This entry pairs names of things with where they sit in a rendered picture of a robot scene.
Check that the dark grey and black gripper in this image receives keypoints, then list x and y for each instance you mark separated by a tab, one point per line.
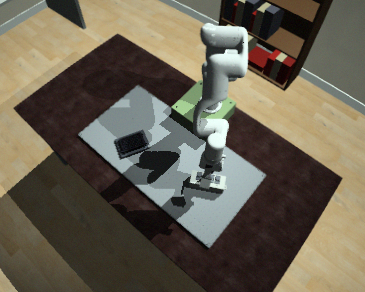
217	167

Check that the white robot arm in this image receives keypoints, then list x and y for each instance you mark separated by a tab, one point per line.
226	62

